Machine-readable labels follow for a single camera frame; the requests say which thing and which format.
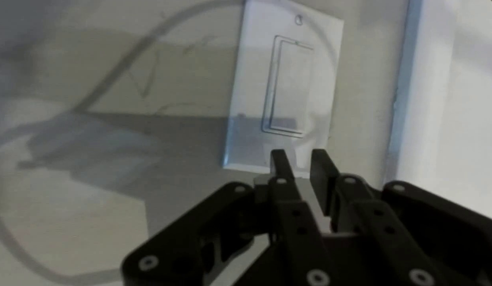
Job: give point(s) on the white door casing trim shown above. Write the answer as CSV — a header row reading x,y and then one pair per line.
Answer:
x,y
446,95

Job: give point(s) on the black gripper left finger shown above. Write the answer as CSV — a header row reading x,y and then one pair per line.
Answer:
x,y
224,232

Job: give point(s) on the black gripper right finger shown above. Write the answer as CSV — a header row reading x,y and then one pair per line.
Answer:
x,y
410,232

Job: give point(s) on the white rocker light switch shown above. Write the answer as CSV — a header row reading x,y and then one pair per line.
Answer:
x,y
288,84

